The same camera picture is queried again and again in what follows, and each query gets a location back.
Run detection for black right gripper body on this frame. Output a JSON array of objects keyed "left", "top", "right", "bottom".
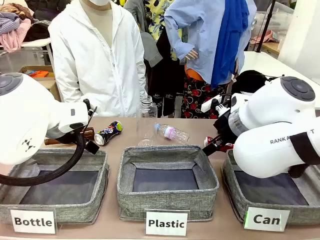
[{"left": 212, "top": 109, "right": 238, "bottom": 151}]

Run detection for crushed red soda can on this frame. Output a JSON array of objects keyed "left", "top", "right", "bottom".
[{"left": 203, "top": 136, "right": 235, "bottom": 153}]

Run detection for black blue pepsi can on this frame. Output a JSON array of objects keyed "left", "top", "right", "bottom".
[{"left": 94, "top": 120, "right": 124, "bottom": 147}]

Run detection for crushed clear plastic bottle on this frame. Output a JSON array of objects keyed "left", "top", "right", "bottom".
[{"left": 153, "top": 122, "right": 191, "bottom": 146}]

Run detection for large clear plastic bottle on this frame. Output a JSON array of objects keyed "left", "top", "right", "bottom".
[{"left": 136, "top": 94, "right": 159, "bottom": 148}]

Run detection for grey fabric basket bottle label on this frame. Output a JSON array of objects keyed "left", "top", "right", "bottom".
[{"left": 0, "top": 147, "right": 110, "bottom": 225}]

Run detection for grey fabric basket plastic label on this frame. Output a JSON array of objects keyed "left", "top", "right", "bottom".
[{"left": 116, "top": 145, "right": 220, "bottom": 222}]

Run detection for grey fabric basket can label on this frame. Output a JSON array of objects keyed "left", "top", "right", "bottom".
[{"left": 221, "top": 149, "right": 320, "bottom": 225}]

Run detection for white sign reading can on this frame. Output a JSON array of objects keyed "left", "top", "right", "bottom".
[{"left": 244, "top": 206, "right": 291, "bottom": 232}]

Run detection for black red floral trousers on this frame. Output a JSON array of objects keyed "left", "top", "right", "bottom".
[{"left": 181, "top": 76, "right": 230, "bottom": 120}]

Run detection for orange garment on mannequin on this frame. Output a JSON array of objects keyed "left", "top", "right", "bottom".
[{"left": 184, "top": 68, "right": 204, "bottom": 82}]

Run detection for black cap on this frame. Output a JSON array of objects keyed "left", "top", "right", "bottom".
[{"left": 231, "top": 69, "right": 278, "bottom": 96}]

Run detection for black printed trousers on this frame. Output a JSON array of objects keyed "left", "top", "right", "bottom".
[{"left": 147, "top": 32, "right": 186, "bottom": 118}]

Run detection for royal blue cloth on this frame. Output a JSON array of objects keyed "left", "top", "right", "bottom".
[{"left": 211, "top": 0, "right": 250, "bottom": 89}]

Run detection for white side table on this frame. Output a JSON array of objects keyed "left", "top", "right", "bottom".
[{"left": 239, "top": 51, "right": 320, "bottom": 111}]

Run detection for light blue shirt on mannequin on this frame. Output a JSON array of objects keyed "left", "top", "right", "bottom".
[{"left": 164, "top": 0, "right": 258, "bottom": 86}]

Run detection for person in white jacket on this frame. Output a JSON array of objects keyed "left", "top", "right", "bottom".
[{"left": 47, "top": 0, "right": 148, "bottom": 118}]

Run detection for grey hanging garment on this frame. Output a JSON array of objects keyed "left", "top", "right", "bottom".
[{"left": 124, "top": 0, "right": 163, "bottom": 68}]

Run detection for white sign reading plastic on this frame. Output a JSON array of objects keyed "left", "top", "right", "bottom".
[{"left": 145, "top": 211, "right": 188, "bottom": 236}]

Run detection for open cardboard box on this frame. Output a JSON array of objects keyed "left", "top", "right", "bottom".
[{"left": 19, "top": 65, "right": 56, "bottom": 81}]

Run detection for orange cloth in box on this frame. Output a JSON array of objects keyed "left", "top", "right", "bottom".
[{"left": 24, "top": 70, "right": 50, "bottom": 78}]

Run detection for black stand pole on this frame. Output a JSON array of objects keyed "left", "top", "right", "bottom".
[{"left": 256, "top": 0, "right": 277, "bottom": 53}]

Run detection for white sign reading bottle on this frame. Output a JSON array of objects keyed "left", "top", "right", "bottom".
[{"left": 10, "top": 208, "right": 56, "bottom": 235}]

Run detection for yellow floral shirt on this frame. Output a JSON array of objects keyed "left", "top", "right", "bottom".
[{"left": 147, "top": 0, "right": 183, "bottom": 61}]

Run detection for clear plastic storage box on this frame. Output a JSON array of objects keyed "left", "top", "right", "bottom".
[{"left": 252, "top": 2, "right": 295, "bottom": 43}]

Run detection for white background table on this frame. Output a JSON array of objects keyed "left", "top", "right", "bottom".
[{"left": 0, "top": 37, "right": 55, "bottom": 73}]

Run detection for black clothing pile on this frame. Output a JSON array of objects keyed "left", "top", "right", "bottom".
[{"left": 23, "top": 19, "right": 52, "bottom": 42}]

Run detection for pink checked cloth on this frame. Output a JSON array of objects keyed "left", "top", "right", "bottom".
[{"left": 0, "top": 18, "right": 32, "bottom": 53}]

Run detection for purple checked cloth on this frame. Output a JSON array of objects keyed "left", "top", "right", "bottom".
[{"left": 0, "top": 12, "right": 21, "bottom": 35}]

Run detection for brown patterned cloth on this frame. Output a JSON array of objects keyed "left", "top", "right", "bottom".
[{"left": 0, "top": 3, "right": 33, "bottom": 21}]

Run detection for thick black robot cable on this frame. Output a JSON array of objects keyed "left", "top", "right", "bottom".
[{"left": 0, "top": 106, "right": 98, "bottom": 187}]

